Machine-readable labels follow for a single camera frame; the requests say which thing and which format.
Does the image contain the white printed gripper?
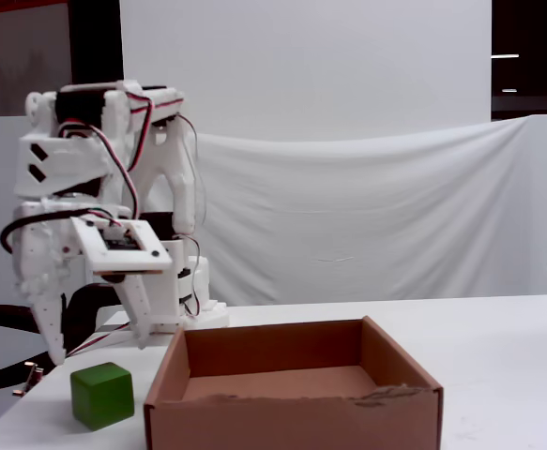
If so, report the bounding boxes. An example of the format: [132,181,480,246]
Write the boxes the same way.
[12,199,156,367]

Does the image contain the green cube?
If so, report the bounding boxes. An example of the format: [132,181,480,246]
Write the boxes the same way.
[69,361,136,432]

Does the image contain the brown cardboard box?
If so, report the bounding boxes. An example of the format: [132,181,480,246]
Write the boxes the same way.
[143,315,445,450]

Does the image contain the circuit board with brass standoffs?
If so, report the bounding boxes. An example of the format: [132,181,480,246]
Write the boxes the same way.
[10,361,45,398]

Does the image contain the black clamp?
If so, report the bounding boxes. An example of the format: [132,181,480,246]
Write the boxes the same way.
[0,280,136,394]

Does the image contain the brown wooden panel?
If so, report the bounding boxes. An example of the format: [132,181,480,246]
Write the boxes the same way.
[0,0,73,118]

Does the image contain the white backdrop panel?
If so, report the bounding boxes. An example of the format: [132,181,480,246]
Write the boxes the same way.
[119,0,494,142]

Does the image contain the red black power wire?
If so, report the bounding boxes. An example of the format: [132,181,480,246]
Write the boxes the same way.
[66,321,136,360]

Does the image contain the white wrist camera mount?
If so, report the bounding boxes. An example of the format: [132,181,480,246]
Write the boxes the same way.
[69,216,174,283]

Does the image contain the black camera cable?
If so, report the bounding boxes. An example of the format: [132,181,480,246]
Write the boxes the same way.
[0,210,129,257]

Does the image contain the red black servo wire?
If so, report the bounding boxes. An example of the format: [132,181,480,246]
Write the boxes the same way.
[59,91,157,221]

